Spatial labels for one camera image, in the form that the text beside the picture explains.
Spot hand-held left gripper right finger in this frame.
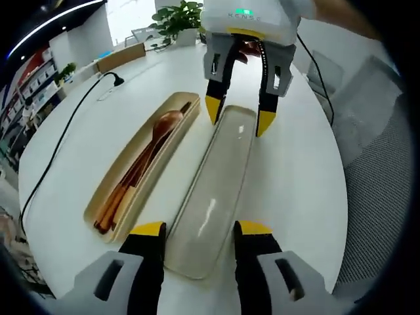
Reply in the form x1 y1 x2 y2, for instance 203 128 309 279
233 220 329 315

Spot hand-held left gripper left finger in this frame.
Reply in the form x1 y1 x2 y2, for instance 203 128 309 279
73 220 167 315

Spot wooden spoon utensil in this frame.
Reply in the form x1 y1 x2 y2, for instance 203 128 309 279
111 109 185 230

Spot beige cutlery case lid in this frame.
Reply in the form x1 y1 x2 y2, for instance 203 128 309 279
163 104 256 280

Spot beige cutlery case base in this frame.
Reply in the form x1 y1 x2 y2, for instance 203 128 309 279
84 91 200 244

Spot green potted plant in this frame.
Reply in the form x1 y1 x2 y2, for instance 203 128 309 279
149 0 204 53

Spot cardboard box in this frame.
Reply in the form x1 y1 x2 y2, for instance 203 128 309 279
96 42 147 74

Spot grey mesh office chair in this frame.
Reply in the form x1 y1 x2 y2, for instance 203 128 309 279
308 49 414 296

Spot small green plant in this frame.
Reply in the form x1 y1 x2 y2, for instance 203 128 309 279
54 62 77 87

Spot curved ceiling light strip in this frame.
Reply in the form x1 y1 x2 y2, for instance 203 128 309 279
8 0 108 58

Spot shelf of white bins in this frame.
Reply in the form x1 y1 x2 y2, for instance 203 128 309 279
0 49 62 148

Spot black power cable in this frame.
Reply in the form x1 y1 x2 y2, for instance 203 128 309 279
19 72 125 237

